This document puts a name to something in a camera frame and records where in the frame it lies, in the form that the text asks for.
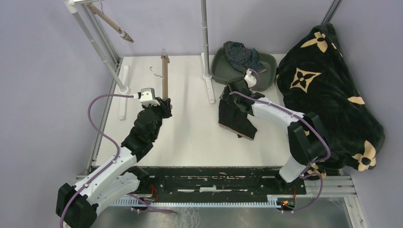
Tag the aluminium frame rails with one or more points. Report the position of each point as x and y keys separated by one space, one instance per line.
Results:
x=330 y=188

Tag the rack pole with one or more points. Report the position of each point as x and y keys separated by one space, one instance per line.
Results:
x=205 y=54
x=73 y=10

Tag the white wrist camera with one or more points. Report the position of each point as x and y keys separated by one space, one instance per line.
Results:
x=147 y=97
x=250 y=78

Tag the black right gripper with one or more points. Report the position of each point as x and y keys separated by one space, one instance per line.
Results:
x=229 y=88

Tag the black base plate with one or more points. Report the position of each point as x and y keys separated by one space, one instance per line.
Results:
x=214 y=184

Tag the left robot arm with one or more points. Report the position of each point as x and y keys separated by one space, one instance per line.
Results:
x=80 y=204

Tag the black striped underwear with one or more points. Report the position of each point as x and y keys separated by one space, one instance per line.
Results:
x=234 y=119

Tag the centre rack pole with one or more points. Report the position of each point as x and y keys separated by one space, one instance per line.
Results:
x=205 y=54

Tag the black floral blanket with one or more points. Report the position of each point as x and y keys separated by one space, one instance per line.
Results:
x=314 y=77

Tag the wooden clip hanger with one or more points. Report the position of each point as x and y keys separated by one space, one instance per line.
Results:
x=165 y=62

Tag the left rack pole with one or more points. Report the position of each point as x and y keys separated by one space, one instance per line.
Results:
x=73 y=10

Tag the left hanging wooden hanger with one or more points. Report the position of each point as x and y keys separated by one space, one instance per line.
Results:
x=123 y=34

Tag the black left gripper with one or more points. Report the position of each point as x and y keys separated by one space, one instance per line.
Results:
x=165 y=107

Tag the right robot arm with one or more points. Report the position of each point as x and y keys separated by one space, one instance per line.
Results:
x=306 y=134

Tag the blue striped underwear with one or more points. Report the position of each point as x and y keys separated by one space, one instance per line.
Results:
x=242 y=58

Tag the green plastic tray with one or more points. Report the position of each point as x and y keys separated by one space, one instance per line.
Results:
x=222 y=71

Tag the white cable duct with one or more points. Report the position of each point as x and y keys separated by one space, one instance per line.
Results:
x=127 y=201

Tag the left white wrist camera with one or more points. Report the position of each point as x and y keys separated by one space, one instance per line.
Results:
x=147 y=97

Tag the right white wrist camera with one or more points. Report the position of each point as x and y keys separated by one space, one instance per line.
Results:
x=250 y=78

